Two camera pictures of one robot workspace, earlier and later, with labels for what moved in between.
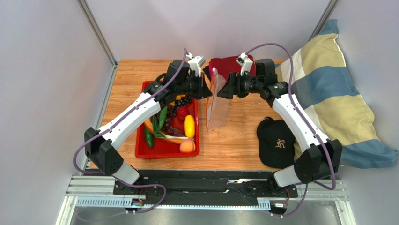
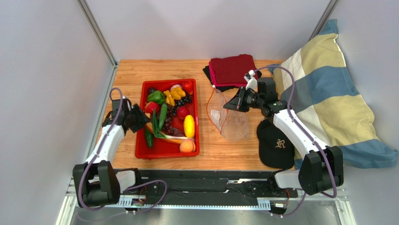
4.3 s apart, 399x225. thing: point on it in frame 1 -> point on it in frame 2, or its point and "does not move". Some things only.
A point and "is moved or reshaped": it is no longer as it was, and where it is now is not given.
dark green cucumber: (149, 137) does not move
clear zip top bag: (217, 106) is moved or reshaped
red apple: (182, 111) does not move
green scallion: (158, 134) does not move
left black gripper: (202, 90) -> (142, 118)
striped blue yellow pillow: (318, 72) does not move
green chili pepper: (162, 118) does not move
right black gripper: (233, 86) -> (241, 100)
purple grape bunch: (168, 130) does not move
